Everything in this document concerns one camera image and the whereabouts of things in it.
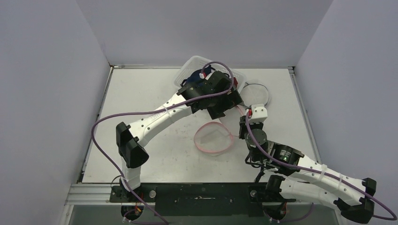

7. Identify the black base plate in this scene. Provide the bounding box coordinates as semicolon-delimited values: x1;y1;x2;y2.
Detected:
108;183;296;218

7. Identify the white mesh laundry bag blue zipper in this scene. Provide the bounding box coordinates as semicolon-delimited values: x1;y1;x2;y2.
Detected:
240;80;271;107

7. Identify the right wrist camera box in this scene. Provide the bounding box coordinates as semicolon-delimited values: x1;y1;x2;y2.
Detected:
245;104;268;124

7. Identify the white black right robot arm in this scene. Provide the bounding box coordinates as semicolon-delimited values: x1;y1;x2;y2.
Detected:
238;115;377;224

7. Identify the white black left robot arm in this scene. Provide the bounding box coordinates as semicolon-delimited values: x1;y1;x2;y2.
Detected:
116;71;243;202

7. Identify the dark red orange bra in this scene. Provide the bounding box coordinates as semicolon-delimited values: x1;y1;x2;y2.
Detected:
233;77;238;89

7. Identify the white plastic basket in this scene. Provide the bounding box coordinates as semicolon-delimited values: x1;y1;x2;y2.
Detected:
173;55;246;92

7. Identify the white mesh bag pink zipper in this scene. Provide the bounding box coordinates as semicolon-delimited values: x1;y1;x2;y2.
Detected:
193;105;245;156

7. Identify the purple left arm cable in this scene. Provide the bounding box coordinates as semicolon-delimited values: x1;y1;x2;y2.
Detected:
91;61;235;225

